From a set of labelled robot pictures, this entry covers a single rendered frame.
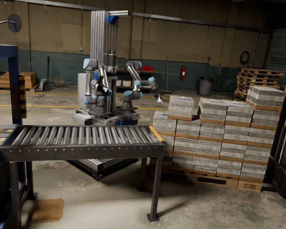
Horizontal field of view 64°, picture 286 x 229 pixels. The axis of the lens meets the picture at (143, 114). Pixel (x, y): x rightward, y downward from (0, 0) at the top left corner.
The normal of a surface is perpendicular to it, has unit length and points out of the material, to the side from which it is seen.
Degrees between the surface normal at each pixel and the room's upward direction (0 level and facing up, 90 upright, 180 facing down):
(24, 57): 90
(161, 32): 90
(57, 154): 90
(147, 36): 90
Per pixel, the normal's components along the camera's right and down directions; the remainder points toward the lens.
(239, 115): -0.14, 0.25
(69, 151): 0.23, 0.28
